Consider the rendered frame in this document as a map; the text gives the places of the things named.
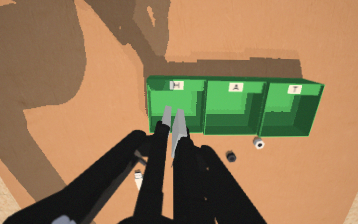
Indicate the dark grey hex nut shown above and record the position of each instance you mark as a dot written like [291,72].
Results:
[231,157]

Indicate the black bolt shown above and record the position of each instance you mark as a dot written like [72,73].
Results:
[142,162]

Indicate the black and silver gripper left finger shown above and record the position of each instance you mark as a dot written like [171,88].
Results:
[82,199]

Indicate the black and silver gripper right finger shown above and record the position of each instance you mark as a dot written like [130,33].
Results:
[225,199]

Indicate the green three-compartment bin rack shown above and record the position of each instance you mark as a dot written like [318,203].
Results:
[262,106]

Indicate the white hex nut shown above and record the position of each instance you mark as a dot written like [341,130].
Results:
[258,143]

